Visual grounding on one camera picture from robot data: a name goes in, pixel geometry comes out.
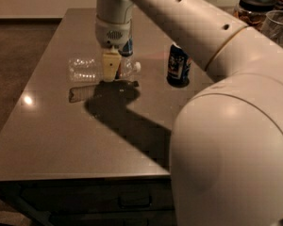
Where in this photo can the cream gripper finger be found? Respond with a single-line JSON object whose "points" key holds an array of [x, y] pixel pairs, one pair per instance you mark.
{"points": [[111, 60]]}

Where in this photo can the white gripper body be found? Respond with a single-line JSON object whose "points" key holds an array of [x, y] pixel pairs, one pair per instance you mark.
{"points": [[112, 33]]}

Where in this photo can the clear plastic water bottle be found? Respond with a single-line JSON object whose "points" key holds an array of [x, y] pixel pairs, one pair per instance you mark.
{"points": [[87, 69]]}

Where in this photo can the silver blue energy drink can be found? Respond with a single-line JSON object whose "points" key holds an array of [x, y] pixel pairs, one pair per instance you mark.
{"points": [[127, 50]]}

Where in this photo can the dark drawer with handle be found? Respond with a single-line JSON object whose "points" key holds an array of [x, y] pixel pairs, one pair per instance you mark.
{"points": [[100, 197]]}

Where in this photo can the dark blue soda can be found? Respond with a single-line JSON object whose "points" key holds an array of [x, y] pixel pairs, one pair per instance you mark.
{"points": [[179, 64]]}

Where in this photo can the clear drinking glass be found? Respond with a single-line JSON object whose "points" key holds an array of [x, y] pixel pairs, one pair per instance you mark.
{"points": [[272, 27]]}

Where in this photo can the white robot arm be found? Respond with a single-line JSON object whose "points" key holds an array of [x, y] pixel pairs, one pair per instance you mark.
{"points": [[226, 152]]}

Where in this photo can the glass jar with black lid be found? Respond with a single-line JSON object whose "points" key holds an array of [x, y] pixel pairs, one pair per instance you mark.
{"points": [[253, 12]]}

